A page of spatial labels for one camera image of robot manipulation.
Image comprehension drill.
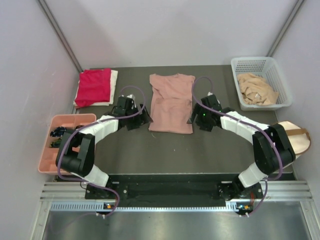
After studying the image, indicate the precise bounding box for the folded red t shirt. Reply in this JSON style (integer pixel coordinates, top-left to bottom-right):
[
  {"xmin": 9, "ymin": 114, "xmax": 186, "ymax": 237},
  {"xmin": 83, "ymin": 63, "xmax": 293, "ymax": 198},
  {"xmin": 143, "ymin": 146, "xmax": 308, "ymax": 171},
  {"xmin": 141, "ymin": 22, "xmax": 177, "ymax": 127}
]
[{"xmin": 74, "ymin": 68, "xmax": 112, "ymax": 108}]

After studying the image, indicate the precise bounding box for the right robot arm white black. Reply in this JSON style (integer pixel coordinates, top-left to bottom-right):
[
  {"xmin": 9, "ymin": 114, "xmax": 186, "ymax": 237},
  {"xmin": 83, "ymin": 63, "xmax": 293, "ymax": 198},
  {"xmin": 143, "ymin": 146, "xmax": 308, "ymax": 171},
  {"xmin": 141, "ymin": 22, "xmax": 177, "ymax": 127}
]
[{"xmin": 187, "ymin": 93, "xmax": 296, "ymax": 200}]

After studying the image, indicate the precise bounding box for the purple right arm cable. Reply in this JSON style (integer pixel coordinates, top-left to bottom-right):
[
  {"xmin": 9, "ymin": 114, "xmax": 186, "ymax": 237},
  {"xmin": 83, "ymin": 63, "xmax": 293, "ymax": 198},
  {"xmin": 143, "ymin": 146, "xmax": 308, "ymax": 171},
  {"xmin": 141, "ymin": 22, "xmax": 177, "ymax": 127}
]
[{"xmin": 191, "ymin": 75, "xmax": 284, "ymax": 218}]

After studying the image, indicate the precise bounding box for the cream round fabric bag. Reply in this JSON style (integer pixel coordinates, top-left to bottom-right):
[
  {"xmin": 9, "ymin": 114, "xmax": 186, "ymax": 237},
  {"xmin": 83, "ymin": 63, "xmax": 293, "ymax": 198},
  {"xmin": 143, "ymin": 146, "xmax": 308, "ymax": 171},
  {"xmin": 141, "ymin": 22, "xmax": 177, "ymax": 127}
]
[{"xmin": 278, "ymin": 121, "xmax": 311, "ymax": 159}]

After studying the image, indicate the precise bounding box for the white perforated plastic basket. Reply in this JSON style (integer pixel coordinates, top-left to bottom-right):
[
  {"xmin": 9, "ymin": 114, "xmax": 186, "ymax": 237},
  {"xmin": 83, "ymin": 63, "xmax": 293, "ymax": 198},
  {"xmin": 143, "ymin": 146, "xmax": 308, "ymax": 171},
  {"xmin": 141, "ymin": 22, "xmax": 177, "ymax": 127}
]
[{"xmin": 230, "ymin": 56, "xmax": 293, "ymax": 111}]

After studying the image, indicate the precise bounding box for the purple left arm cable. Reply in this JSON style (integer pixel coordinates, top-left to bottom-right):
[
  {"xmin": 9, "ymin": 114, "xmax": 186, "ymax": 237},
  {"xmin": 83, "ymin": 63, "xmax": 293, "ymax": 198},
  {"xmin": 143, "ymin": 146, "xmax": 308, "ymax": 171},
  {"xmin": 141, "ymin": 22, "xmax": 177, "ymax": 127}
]
[{"xmin": 56, "ymin": 85, "xmax": 147, "ymax": 218}]

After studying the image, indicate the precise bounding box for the dark green rolled sock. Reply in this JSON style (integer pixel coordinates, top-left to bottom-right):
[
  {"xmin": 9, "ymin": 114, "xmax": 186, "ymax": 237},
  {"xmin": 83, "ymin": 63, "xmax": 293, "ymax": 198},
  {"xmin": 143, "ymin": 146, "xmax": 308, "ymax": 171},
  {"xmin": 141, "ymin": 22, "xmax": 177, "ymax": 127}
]
[{"xmin": 50, "ymin": 138, "xmax": 62, "ymax": 148}]

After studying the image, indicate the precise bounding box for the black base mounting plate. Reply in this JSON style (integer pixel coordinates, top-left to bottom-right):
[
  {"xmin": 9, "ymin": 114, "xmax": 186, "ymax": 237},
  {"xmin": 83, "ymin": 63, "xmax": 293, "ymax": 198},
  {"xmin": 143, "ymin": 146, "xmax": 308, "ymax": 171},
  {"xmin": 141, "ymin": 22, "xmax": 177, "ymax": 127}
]
[{"xmin": 84, "ymin": 173, "xmax": 266, "ymax": 207}]

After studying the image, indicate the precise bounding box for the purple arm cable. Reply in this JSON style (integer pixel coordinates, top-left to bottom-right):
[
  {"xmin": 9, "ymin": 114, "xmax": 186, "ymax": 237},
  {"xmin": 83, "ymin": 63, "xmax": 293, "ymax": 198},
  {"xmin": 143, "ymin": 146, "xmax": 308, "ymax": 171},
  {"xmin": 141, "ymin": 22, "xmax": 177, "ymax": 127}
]
[
  {"xmin": 56, "ymin": 85, "xmax": 147, "ymax": 218},
  {"xmin": 191, "ymin": 75, "xmax": 284, "ymax": 218}
]

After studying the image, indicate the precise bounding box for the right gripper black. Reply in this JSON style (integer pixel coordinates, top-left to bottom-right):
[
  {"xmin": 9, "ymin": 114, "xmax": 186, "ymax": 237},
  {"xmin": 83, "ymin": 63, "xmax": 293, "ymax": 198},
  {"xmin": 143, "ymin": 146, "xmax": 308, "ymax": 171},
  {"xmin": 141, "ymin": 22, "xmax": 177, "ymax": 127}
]
[{"xmin": 187, "ymin": 103, "xmax": 213, "ymax": 132}]

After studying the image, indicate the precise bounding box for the dark blue rolled sock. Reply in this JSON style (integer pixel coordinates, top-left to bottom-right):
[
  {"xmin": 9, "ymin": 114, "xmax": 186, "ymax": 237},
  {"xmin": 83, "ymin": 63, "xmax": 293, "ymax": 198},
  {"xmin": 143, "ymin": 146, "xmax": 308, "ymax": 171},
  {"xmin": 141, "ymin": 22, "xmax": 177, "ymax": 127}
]
[{"xmin": 49, "ymin": 126, "xmax": 67, "ymax": 138}]

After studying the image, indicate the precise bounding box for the pink printed t shirt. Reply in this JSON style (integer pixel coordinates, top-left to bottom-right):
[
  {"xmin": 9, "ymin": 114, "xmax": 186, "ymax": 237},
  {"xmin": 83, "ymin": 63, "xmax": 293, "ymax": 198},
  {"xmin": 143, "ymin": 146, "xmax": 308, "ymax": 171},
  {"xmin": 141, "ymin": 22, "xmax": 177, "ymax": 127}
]
[{"xmin": 148, "ymin": 73, "xmax": 196, "ymax": 135}]

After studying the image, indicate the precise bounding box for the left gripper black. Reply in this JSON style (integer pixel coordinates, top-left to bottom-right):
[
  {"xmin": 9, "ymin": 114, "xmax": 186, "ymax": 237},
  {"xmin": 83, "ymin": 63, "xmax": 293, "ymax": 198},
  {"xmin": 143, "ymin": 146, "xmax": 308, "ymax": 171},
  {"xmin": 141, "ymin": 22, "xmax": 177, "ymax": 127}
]
[{"xmin": 125, "ymin": 103, "xmax": 153, "ymax": 131}]

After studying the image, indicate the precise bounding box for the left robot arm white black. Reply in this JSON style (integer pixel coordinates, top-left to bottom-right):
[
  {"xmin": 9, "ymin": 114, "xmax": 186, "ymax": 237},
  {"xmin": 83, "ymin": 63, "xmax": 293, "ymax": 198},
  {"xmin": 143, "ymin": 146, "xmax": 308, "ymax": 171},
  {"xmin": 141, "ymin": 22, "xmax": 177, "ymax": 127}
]
[{"xmin": 55, "ymin": 94, "xmax": 153, "ymax": 199}]

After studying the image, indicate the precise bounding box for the beige crumpled t shirt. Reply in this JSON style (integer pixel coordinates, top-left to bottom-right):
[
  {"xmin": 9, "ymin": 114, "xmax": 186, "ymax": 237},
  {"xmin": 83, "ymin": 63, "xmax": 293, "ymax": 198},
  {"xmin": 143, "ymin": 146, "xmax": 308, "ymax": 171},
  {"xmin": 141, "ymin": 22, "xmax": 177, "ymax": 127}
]
[{"xmin": 236, "ymin": 73, "xmax": 279, "ymax": 106}]

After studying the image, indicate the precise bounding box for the aluminium rail frame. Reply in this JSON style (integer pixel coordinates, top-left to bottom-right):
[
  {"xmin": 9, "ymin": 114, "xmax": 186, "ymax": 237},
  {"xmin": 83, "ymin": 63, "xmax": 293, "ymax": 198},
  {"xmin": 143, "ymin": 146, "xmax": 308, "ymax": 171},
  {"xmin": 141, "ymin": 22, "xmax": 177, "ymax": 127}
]
[{"xmin": 31, "ymin": 180, "xmax": 320, "ymax": 240}]

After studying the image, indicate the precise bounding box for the pink compartment tray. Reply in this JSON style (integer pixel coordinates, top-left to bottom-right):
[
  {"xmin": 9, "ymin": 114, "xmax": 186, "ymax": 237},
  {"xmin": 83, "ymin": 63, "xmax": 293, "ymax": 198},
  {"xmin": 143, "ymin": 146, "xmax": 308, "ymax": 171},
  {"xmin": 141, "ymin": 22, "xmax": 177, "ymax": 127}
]
[{"xmin": 38, "ymin": 113, "xmax": 97, "ymax": 175}]

